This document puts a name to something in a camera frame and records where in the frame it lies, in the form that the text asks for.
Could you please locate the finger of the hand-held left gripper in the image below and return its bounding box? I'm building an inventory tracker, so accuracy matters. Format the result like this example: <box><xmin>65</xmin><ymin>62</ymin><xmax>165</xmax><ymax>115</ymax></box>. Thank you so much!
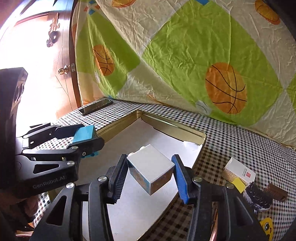
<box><xmin>22</xmin><ymin>123</ymin><xmax>96</xmax><ymax>149</ymax></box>
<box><xmin>22</xmin><ymin>137</ymin><xmax>105</xmax><ymax>163</ymax></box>

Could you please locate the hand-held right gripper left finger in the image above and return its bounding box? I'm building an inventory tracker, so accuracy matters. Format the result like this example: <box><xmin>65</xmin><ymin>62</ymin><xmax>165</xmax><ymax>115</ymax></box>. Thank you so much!
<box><xmin>30</xmin><ymin>154</ymin><xmax>129</xmax><ymax>241</ymax></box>

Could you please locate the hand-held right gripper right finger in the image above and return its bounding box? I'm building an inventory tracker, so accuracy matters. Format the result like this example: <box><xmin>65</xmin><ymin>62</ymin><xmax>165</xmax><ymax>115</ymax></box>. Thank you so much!
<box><xmin>171</xmin><ymin>154</ymin><xmax>270</xmax><ymax>241</ymax></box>

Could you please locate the white cube box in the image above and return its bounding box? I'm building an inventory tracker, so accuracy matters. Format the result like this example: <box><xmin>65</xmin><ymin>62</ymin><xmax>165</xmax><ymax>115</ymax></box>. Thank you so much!
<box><xmin>127</xmin><ymin>144</ymin><xmax>175</xmax><ymax>196</ymax></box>

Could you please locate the gold metal tin box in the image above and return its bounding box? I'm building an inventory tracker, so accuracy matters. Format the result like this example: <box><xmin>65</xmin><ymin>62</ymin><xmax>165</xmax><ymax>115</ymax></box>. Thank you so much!
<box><xmin>79</xmin><ymin>109</ymin><xmax>207</xmax><ymax>241</ymax></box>

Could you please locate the yellow block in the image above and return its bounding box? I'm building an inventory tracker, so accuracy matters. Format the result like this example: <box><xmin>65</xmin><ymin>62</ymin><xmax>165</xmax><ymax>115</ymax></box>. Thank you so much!
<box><xmin>231</xmin><ymin>178</ymin><xmax>247</xmax><ymax>194</ymax></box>

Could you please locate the black hair brush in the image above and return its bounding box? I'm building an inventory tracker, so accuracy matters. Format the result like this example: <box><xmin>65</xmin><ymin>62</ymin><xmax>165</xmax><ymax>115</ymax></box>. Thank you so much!
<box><xmin>243</xmin><ymin>182</ymin><xmax>272</xmax><ymax>212</ymax></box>

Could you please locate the yellow cartoon sticker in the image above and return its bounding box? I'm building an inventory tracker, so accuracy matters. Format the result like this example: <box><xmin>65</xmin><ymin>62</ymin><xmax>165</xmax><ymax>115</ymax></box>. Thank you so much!
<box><xmin>259</xmin><ymin>218</ymin><xmax>274</xmax><ymax>240</ymax></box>

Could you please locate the black smartphone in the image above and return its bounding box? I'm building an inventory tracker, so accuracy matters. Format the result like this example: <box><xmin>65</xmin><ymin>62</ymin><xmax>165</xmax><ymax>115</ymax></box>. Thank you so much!
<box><xmin>79</xmin><ymin>97</ymin><xmax>114</xmax><ymax>116</ymax></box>

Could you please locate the brown wooden door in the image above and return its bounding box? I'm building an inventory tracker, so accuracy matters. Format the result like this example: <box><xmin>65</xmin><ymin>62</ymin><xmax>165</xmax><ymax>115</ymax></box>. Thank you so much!
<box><xmin>0</xmin><ymin>0</ymin><xmax>80</xmax><ymax>121</ymax></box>

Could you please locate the white paper liner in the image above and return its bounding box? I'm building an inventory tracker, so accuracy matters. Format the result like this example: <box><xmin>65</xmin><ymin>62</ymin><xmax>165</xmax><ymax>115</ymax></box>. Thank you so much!
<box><xmin>80</xmin><ymin>118</ymin><xmax>201</xmax><ymax>241</ymax></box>

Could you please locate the white and brown carton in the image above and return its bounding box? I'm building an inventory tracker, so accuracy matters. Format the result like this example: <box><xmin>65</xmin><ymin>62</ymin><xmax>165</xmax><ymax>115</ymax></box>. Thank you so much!
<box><xmin>222</xmin><ymin>157</ymin><xmax>257</xmax><ymax>186</ymax></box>

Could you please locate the checkered tablecloth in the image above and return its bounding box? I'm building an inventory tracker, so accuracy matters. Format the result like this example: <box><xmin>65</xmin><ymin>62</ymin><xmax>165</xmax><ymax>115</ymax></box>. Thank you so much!
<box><xmin>30</xmin><ymin>97</ymin><xmax>296</xmax><ymax>241</ymax></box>

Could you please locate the brown wooden comb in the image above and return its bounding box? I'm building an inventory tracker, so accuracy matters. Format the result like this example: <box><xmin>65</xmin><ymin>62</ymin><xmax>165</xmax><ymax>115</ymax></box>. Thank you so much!
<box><xmin>266</xmin><ymin>183</ymin><xmax>288</xmax><ymax>202</ymax></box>

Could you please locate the basketball print blanket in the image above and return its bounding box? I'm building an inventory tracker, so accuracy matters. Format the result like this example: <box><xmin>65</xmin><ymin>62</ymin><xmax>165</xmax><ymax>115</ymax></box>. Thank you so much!
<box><xmin>72</xmin><ymin>0</ymin><xmax>296</xmax><ymax>149</ymax></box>

